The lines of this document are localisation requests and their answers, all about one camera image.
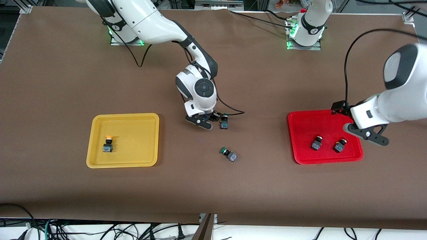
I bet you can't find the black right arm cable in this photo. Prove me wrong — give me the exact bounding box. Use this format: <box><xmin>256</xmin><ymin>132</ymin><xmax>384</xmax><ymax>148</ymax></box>
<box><xmin>100</xmin><ymin>17</ymin><xmax>246</xmax><ymax>116</ymax></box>

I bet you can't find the red button with yellow tag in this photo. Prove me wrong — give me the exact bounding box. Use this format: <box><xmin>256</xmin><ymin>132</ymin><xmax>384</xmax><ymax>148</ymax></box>
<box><xmin>334</xmin><ymin>138</ymin><xmax>348</xmax><ymax>153</ymax></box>

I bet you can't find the wooden table leg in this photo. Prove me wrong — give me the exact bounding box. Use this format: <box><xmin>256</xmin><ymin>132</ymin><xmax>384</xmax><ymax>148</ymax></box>
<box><xmin>192</xmin><ymin>213</ymin><xmax>215</xmax><ymax>240</ymax></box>

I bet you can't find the red plastic tray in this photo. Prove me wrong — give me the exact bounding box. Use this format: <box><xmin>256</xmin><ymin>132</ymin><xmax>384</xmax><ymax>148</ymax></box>
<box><xmin>288</xmin><ymin>109</ymin><xmax>364</xmax><ymax>165</ymax></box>

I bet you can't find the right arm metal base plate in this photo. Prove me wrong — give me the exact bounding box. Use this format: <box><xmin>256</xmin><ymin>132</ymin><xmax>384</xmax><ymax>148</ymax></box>
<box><xmin>110</xmin><ymin>36</ymin><xmax>145</xmax><ymax>46</ymax></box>

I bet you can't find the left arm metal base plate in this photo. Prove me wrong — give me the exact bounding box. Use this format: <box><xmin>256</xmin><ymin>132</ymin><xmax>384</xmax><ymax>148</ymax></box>
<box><xmin>286</xmin><ymin>39</ymin><xmax>322</xmax><ymax>51</ymax></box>

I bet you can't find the red push button switch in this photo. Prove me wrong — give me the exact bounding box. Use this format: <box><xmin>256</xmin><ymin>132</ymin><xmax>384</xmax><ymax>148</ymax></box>
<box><xmin>311</xmin><ymin>135</ymin><xmax>324</xmax><ymax>151</ymax></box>

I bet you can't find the black cable across table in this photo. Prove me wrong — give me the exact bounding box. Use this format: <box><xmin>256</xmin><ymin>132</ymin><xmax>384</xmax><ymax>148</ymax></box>
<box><xmin>229</xmin><ymin>9</ymin><xmax>294</xmax><ymax>29</ymax></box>

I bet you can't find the black looped floor cable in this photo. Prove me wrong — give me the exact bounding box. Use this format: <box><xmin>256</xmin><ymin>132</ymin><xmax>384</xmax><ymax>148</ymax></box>
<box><xmin>0</xmin><ymin>203</ymin><xmax>38</xmax><ymax>230</ymax></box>

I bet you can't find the brown table cover sheet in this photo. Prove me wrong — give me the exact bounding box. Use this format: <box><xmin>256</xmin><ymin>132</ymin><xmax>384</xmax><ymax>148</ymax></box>
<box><xmin>0</xmin><ymin>6</ymin><xmax>427</xmax><ymax>230</ymax></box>

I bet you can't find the yellow plastic tray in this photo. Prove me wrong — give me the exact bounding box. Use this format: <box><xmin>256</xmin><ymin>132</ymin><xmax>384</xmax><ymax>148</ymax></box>
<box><xmin>86</xmin><ymin>113</ymin><xmax>159</xmax><ymax>169</ymax></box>

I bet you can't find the yellow push button switch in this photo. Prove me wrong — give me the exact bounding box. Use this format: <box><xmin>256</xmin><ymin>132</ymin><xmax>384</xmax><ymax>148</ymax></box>
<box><xmin>102</xmin><ymin>135</ymin><xmax>115</xmax><ymax>153</ymax></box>

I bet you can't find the grey metal box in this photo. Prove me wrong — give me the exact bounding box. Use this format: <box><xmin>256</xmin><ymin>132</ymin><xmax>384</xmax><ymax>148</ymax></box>
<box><xmin>195</xmin><ymin>0</ymin><xmax>245</xmax><ymax>10</ymax></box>

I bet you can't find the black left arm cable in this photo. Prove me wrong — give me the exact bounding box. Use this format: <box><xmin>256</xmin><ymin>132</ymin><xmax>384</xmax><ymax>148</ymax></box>
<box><xmin>343</xmin><ymin>28</ymin><xmax>427</xmax><ymax>107</ymax></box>

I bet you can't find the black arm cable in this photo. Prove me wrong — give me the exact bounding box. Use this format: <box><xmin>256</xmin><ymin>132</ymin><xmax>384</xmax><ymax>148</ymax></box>
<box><xmin>100</xmin><ymin>17</ymin><xmax>246</xmax><ymax>116</ymax></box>
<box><xmin>343</xmin><ymin>28</ymin><xmax>427</xmax><ymax>107</ymax></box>

